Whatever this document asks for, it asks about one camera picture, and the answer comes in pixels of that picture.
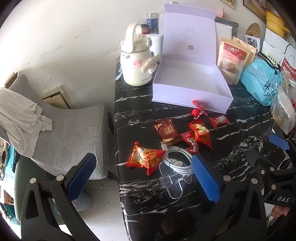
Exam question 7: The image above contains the white charging cable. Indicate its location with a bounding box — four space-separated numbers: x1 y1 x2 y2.
161 143 195 176

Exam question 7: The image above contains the red gold candy packet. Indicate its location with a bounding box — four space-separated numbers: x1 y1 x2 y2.
189 119 212 148
126 142 166 176

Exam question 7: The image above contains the red ketchup sachet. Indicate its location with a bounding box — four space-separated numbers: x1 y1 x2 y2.
209 114 230 129

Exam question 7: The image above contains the dark red brown snack packet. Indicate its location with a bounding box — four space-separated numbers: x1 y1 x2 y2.
154 118 178 143

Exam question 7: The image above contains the clear plastic clip holder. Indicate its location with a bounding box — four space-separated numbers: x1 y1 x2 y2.
159 162 192 199

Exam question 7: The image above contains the small red snack sachet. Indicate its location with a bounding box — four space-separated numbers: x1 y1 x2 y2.
179 131 199 155

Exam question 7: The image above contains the clear plastic bag of food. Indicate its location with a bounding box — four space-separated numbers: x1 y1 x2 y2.
270 70 295 135

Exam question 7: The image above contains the green chair seat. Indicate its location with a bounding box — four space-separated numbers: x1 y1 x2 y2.
14 156 55 221

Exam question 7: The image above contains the light blue plastic bag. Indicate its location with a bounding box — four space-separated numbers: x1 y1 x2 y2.
240 59 282 106

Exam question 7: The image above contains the red white paper bag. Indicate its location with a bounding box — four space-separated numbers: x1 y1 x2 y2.
280 57 296 80

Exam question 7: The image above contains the light grey cloth garment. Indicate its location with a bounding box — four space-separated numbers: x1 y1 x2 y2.
1 87 53 158

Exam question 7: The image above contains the kraft hawthorn snack pouch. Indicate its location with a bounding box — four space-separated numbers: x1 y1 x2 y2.
217 38 249 85

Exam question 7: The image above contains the black white photo card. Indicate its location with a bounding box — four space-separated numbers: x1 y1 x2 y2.
245 35 260 51

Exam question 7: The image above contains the woven straw fan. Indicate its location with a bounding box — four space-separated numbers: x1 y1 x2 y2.
245 23 261 38

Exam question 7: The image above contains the lavender open gift box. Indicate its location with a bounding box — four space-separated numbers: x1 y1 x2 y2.
152 4 233 113

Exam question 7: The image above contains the yellow pot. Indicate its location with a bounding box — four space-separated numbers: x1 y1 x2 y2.
266 11 290 38

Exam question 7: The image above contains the black white foil bag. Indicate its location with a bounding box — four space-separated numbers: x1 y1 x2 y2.
215 16 239 45

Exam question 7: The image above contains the white paper cup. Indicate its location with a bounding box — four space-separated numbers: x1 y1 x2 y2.
146 34 164 56

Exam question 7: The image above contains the red jar black lid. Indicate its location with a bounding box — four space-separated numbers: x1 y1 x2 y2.
140 24 149 35

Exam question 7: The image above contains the blue label clear jar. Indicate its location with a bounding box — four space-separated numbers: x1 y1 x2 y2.
145 13 159 34

